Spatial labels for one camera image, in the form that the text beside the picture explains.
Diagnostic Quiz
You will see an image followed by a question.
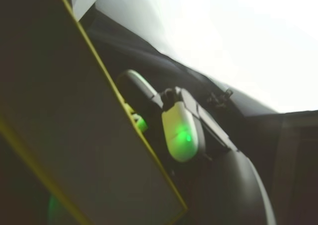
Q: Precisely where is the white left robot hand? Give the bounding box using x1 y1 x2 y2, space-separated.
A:
115 69 277 225

